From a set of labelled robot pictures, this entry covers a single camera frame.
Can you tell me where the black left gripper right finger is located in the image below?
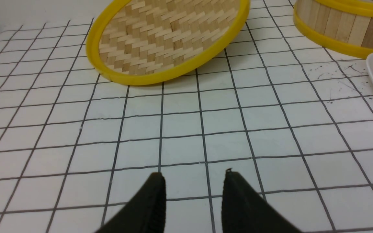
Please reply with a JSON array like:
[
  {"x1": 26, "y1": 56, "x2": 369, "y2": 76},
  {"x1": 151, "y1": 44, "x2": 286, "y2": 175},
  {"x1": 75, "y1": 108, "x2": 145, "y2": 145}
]
[{"x1": 221, "y1": 170, "x2": 301, "y2": 233}]

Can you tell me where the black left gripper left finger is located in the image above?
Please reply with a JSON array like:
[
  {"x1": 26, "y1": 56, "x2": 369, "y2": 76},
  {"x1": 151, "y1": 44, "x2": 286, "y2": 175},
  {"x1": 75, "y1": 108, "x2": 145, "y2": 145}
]
[{"x1": 96, "y1": 172, "x2": 167, "y2": 233}]

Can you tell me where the bamboo steamer lid yellow rim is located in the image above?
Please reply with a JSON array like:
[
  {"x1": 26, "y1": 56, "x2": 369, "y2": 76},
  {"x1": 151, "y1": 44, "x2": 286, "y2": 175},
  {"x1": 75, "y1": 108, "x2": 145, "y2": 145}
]
[{"x1": 86, "y1": 0, "x2": 250, "y2": 86}]

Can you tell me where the bamboo steamer basket yellow rim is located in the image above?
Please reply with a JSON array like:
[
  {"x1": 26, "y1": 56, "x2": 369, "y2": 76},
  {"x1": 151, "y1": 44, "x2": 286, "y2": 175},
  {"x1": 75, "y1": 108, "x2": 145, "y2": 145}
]
[{"x1": 293, "y1": 0, "x2": 373, "y2": 59}]

